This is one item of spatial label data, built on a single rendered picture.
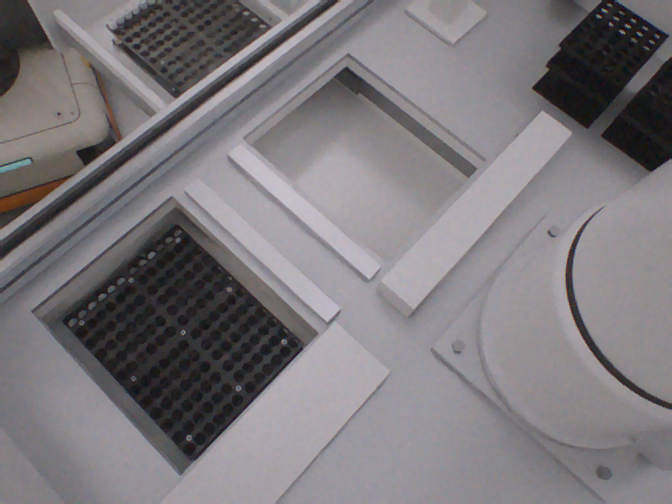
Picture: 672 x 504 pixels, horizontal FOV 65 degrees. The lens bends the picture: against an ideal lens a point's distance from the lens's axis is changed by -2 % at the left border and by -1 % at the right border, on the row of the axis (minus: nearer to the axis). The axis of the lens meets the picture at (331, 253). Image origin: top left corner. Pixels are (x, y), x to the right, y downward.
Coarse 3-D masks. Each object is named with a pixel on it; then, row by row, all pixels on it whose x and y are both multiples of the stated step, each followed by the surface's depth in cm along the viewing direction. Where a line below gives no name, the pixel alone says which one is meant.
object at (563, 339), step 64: (640, 192) 38; (512, 256) 63; (576, 256) 43; (640, 256) 34; (512, 320) 52; (576, 320) 42; (640, 320) 36; (512, 384) 55; (576, 384) 44; (640, 384) 39; (576, 448) 55; (640, 448) 55
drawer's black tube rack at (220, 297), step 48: (192, 240) 67; (144, 288) 64; (192, 288) 64; (240, 288) 65; (96, 336) 62; (144, 336) 65; (192, 336) 65; (240, 336) 63; (288, 336) 63; (144, 384) 63; (192, 384) 60; (240, 384) 61; (192, 432) 58
